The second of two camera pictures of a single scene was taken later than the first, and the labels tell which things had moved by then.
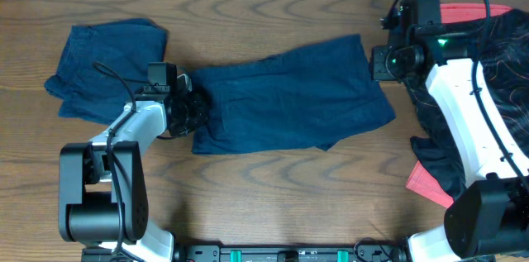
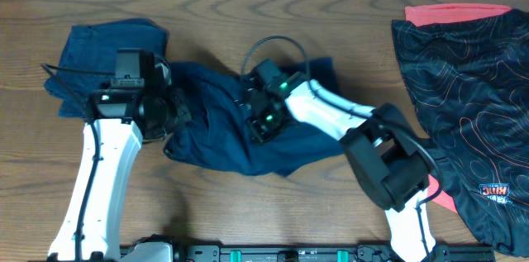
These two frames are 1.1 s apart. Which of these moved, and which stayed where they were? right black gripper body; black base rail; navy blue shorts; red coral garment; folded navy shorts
Moved: navy blue shorts; right black gripper body
Stayed: folded navy shorts; black base rail; red coral garment
